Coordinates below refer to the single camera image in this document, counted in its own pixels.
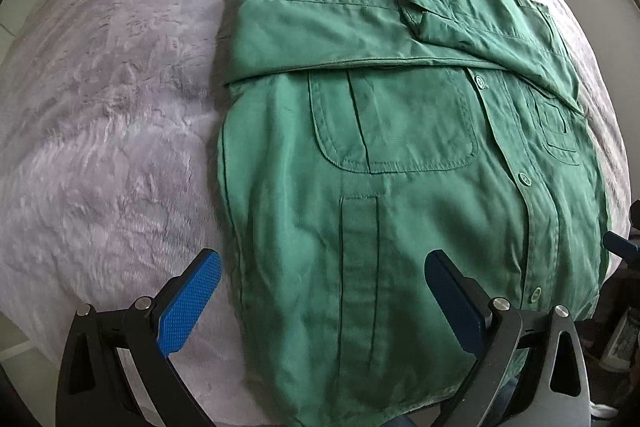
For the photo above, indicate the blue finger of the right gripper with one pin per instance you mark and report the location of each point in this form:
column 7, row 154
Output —
column 621, row 247

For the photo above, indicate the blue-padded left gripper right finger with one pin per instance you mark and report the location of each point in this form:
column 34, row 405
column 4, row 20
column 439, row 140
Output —
column 553, row 387

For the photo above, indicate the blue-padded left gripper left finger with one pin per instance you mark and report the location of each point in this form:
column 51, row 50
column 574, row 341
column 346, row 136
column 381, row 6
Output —
column 93, row 389

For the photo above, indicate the green work shirt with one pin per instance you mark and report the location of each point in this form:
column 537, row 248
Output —
column 364, row 134

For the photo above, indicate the lavender plush bed blanket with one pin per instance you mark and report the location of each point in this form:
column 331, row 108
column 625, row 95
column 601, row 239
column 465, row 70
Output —
column 111, row 113

